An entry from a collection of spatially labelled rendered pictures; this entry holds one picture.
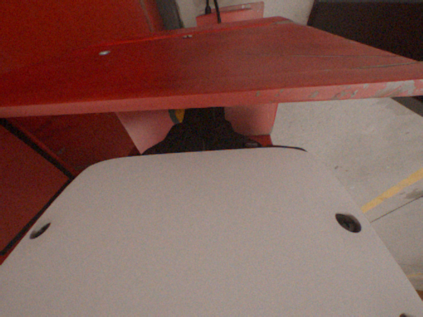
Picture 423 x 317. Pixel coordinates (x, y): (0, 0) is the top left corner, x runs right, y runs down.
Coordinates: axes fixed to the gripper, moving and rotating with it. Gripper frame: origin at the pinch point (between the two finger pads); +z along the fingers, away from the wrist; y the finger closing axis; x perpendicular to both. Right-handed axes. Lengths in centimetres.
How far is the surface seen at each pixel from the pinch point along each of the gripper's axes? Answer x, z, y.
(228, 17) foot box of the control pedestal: 2, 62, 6
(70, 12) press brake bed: 7.3, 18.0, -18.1
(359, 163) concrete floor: -86, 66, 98
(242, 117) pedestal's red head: -2.0, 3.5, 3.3
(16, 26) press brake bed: 6.6, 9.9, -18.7
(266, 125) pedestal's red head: -3.0, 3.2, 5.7
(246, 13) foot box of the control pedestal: 3, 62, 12
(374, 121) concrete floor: -50, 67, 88
